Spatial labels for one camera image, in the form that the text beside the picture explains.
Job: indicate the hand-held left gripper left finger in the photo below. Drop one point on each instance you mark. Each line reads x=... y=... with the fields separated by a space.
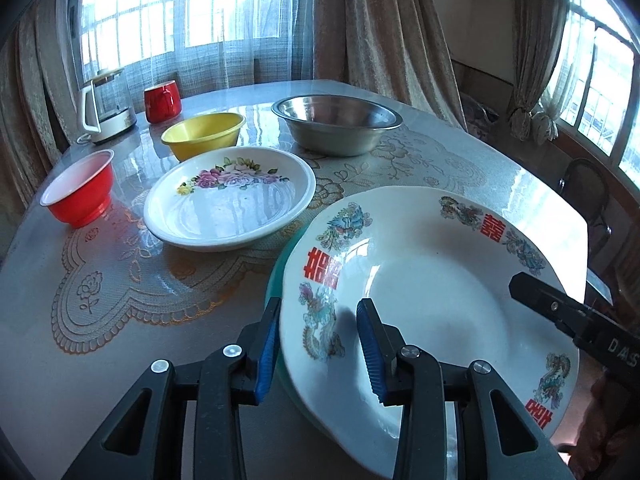
x=267 y=355

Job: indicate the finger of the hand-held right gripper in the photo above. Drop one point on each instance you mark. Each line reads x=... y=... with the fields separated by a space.
x=542 y=297

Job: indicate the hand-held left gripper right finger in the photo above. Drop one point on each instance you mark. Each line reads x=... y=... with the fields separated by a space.
x=367 y=345

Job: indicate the teal plate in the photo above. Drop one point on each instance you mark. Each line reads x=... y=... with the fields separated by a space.
x=274 y=280

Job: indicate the white plate with red characters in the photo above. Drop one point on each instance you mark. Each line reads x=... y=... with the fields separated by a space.
x=440 y=285

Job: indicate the red bowl with white inside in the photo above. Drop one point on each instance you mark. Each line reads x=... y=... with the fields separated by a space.
x=80 y=205

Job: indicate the person's right hand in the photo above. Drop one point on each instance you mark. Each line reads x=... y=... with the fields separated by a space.
x=607 y=425

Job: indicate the dark metal chair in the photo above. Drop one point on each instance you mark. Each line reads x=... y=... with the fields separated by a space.
x=587 y=185

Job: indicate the white floral plate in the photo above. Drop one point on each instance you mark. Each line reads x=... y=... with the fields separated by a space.
x=225 y=210

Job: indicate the stainless steel bowl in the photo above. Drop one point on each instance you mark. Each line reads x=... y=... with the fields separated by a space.
x=340 y=135

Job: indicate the barred window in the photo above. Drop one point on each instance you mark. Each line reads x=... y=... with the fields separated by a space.
x=150 y=5
x=605 y=85

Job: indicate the yellow bowl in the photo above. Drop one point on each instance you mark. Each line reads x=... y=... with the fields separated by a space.
x=200 y=142

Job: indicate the beige tied curtain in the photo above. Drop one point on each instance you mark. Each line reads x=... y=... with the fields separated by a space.
x=535 y=60

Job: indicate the red enamel mug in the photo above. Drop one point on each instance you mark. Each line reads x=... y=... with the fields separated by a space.
x=162 y=102

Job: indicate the white glass electric kettle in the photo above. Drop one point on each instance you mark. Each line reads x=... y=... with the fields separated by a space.
x=107 y=120

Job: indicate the sheer white curtain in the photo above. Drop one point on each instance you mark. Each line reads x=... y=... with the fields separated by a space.
x=235 y=60

